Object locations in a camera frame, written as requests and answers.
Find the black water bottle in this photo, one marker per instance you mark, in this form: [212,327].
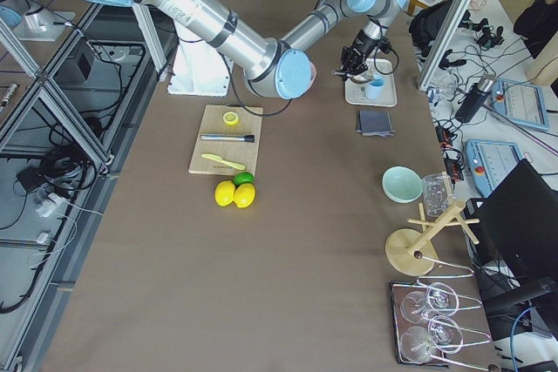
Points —
[475,98]

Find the green bowl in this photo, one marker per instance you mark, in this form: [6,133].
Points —
[401,184]

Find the green lime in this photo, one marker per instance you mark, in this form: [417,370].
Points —
[242,178]

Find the blue teach pendant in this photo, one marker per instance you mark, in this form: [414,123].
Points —
[521,102]

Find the pink bowl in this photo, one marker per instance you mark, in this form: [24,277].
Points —
[312,74]

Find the yellow lemon lower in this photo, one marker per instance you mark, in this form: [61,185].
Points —
[244,195]

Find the steel muddler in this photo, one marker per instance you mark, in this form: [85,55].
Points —
[248,138]

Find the yellow lemon upper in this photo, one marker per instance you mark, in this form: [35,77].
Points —
[224,193]

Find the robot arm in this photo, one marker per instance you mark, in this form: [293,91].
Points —
[279,68]

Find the grey folded cloth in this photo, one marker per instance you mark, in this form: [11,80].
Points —
[374,123]

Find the steel ice scoop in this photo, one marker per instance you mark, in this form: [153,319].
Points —
[363,78]

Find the wooden mug tree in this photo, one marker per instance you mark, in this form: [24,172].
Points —
[412,253]

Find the yellow plastic knife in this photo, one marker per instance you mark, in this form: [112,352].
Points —
[218,159]

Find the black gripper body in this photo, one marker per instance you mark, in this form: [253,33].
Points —
[361,44]

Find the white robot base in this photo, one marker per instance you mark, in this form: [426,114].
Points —
[199,69]

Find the half lemon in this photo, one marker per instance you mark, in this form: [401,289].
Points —
[230,118]

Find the wooden cutting board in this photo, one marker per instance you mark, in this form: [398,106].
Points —
[245,153]

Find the cream rabbit tray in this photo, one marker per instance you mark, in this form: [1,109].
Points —
[354,94]

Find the yellow lemon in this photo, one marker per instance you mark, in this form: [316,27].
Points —
[224,193]
[244,195]

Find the blue cup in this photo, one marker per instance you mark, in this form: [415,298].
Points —
[373,90]

